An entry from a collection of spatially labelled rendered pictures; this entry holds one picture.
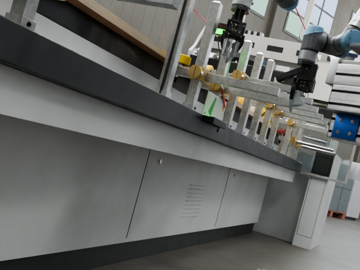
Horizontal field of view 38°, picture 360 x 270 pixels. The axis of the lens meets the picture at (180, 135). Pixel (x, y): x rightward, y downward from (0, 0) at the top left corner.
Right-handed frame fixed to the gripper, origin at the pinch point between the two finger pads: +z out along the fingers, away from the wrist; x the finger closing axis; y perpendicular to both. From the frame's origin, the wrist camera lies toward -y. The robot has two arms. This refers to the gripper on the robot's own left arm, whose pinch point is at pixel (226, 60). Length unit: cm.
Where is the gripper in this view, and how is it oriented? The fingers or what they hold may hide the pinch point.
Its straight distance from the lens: 202.4
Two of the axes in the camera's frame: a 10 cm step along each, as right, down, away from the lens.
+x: 9.6, 2.6, -0.4
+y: -0.3, -0.3, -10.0
